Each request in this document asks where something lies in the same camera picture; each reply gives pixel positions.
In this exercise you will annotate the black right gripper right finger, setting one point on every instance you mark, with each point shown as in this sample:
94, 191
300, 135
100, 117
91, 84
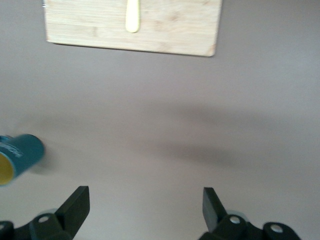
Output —
215, 220

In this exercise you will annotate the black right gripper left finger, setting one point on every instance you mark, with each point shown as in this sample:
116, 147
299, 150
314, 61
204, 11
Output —
72, 212

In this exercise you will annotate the teal cup yellow inside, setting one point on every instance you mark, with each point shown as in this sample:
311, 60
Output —
22, 157

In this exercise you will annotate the wooden cutting board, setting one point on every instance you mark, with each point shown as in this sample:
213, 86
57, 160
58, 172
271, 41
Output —
87, 27

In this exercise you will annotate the yellow plastic fork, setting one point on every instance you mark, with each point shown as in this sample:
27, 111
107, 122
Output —
132, 17

